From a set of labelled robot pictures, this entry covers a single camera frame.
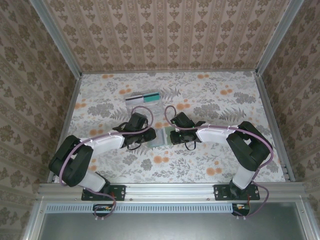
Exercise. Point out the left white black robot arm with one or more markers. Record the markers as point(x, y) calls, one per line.
point(107, 142)

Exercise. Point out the small electronics board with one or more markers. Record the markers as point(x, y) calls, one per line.
point(102, 208)
point(241, 208)

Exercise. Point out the floral patterned table cover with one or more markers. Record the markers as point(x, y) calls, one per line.
point(175, 165)

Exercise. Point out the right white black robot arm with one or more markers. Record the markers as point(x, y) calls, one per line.
point(215, 135)

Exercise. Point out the aluminium frame post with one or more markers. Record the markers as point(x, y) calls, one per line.
point(56, 37)
point(278, 37)

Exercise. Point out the white card with black stripe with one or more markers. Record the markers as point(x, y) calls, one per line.
point(134, 99)

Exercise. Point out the grey metal sheet panel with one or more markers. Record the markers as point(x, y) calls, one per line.
point(162, 227)

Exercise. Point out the clear acrylic card box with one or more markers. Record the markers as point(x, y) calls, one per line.
point(152, 108)

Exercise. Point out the teal plastic card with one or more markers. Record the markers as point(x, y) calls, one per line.
point(151, 98)

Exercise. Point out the aluminium panel frame rail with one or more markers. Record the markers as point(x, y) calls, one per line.
point(303, 220)
point(31, 231)

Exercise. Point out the aluminium table side rail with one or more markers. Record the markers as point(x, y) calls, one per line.
point(65, 125)
point(273, 125)

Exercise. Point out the long aluminium base rail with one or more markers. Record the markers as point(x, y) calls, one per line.
point(170, 191)

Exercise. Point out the green card holder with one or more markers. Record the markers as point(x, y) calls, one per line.
point(161, 138)

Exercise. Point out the aluminium table end rail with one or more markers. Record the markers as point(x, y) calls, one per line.
point(175, 71)

